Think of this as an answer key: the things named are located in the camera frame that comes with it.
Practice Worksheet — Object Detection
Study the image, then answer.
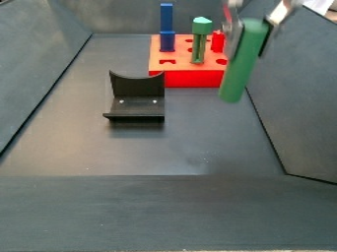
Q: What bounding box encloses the red star-shaped peg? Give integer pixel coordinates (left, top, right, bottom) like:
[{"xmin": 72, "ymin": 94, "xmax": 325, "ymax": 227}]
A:
[{"xmin": 210, "ymin": 30, "xmax": 224, "ymax": 53}]

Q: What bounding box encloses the red peg board block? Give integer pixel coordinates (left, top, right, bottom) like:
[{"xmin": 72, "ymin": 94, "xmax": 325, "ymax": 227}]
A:
[{"xmin": 147, "ymin": 34, "xmax": 227, "ymax": 88}]

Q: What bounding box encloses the gripper finger with red mount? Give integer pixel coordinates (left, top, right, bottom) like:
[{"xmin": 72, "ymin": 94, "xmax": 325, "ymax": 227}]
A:
[{"xmin": 259, "ymin": 0, "xmax": 303, "ymax": 56}]

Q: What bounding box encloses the black curved holder bracket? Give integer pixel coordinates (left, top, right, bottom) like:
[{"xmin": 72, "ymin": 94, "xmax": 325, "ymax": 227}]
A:
[{"xmin": 103, "ymin": 71, "xmax": 164, "ymax": 123}]

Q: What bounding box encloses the blue rectangular peg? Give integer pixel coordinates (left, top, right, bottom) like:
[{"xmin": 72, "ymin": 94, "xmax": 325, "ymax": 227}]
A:
[{"xmin": 159, "ymin": 3, "xmax": 175, "ymax": 52}]

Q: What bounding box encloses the green house-shaped peg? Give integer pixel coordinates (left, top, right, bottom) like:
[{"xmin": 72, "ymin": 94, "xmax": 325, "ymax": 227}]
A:
[{"xmin": 191, "ymin": 17, "xmax": 211, "ymax": 64}]

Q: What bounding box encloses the green round cylinder peg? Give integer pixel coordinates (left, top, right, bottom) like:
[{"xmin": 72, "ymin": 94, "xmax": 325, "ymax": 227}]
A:
[{"xmin": 218, "ymin": 18, "xmax": 268, "ymax": 102}]

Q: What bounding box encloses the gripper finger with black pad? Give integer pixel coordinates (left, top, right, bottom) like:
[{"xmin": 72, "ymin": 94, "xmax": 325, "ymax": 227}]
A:
[{"xmin": 220, "ymin": 0, "xmax": 243, "ymax": 59}]

